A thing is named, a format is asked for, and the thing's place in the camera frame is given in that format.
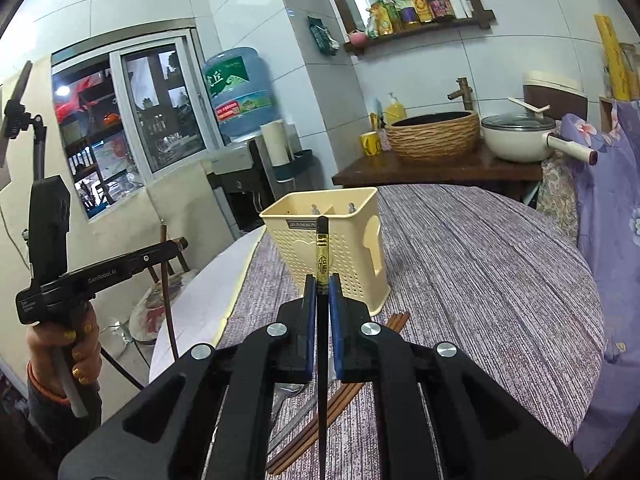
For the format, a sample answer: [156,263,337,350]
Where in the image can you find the yellow mug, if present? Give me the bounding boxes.
[360,131,383,157]

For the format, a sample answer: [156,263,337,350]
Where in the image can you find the dark wooden counter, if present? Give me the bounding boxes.
[332,144,542,188]

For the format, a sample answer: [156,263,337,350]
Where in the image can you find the left hand yellow nails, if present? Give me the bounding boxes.
[25,303,104,406]

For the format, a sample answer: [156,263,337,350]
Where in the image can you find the black gold chopstick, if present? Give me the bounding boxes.
[316,216,329,480]

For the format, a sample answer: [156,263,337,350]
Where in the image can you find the purple striped tablecloth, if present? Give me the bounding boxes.
[214,183,606,480]

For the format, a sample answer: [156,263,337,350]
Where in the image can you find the brass faucet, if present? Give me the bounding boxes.
[447,77,474,110]

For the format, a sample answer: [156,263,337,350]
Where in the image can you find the cream plastic utensil holder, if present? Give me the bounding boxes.
[260,188,390,316]

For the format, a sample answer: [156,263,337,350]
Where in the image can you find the purple floral cloth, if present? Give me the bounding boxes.
[561,101,639,471]

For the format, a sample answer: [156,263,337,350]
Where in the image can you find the water dispenser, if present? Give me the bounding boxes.
[206,134,277,233]

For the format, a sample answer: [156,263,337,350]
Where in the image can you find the brown chopsticks on table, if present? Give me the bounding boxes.
[266,312,410,476]

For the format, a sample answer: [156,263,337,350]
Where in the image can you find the rice cooker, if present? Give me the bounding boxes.
[523,70,588,120]

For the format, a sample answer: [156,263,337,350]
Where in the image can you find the pink bowl on shelf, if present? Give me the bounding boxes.
[348,30,368,49]

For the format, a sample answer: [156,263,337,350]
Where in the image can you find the yellow box roll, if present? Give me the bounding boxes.
[594,14,631,101]

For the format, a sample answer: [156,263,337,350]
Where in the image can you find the woven basin sink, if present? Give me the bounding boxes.
[386,110,480,162]

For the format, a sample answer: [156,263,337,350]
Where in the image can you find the yellow soap bottle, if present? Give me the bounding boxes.
[384,92,408,126]

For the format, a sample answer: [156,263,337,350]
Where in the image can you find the blue water jug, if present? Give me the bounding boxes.
[202,47,280,140]

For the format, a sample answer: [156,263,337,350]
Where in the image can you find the window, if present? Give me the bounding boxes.
[52,28,222,219]

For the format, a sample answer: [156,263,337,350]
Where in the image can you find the white pot with lid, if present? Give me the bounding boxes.
[480,113,598,166]

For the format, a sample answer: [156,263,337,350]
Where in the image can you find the green hanging packet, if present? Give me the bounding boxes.
[307,16,340,56]

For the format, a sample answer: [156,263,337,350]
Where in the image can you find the yellow oil bottle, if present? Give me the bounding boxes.
[371,0,394,37]

